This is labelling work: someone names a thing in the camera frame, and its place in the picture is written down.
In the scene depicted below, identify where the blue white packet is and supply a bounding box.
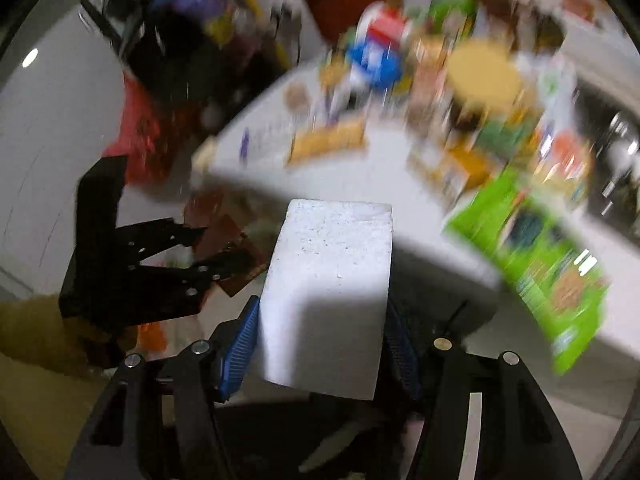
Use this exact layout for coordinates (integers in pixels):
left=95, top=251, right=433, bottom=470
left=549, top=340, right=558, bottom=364
left=347, top=42, right=403, bottom=88

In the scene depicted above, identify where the yellow printed box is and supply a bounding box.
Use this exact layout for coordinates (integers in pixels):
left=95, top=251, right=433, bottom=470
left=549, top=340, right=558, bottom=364
left=410, top=145, right=488, bottom=201

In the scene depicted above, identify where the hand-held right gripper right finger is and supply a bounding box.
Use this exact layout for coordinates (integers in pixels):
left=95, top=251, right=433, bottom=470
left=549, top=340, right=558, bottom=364
left=384, top=300, right=586, bottom=480

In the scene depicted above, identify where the white foam block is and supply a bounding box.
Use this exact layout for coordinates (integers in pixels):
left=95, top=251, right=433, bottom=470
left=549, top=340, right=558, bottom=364
left=257, top=199, right=394, bottom=402

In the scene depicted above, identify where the yellow cracker packet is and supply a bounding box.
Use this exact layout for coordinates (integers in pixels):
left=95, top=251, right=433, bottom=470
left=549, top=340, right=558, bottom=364
left=287, top=120, right=368, bottom=166

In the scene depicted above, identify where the red plastic bag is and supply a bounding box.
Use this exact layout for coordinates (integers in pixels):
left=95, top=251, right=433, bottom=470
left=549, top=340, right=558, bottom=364
left=102, top=77, right=201, bottom=186

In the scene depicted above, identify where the green snack box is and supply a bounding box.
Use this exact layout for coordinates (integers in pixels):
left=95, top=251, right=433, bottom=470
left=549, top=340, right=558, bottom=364
left=445, top=170, right=611, bottom=376

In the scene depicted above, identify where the orange white packet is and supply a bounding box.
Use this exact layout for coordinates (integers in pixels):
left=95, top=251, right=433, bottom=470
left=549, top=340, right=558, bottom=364
left=540, top=132, right=593, bottom=206

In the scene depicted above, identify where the shiny metal kitchenware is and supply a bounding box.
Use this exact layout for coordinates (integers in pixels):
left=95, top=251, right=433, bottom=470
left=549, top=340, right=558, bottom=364
left=575, top=85, right=640, bottom=226

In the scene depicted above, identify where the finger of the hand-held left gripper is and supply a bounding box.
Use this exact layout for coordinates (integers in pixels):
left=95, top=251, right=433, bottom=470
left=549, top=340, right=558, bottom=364
left=127, top=250, right=256, bottom=313
left=114, top=217, right=207, bottom=263

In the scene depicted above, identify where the black basket of items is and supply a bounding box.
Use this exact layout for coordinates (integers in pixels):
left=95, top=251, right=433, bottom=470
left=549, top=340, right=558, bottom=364
left=120, top=0, right=281, bottom=106

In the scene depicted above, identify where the brown wrapper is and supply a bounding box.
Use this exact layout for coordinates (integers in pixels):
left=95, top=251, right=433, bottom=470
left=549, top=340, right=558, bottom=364
left=182, top=187, right=268, bottom=296

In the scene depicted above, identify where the orange wrapper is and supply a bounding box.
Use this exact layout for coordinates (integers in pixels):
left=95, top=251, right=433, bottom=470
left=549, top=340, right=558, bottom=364
left=137, top=322, right=168, bottom=353

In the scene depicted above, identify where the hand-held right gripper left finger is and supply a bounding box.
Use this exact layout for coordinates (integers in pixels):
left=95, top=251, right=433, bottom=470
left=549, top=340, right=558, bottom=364
left=62, top=296, right=261, bottom=480

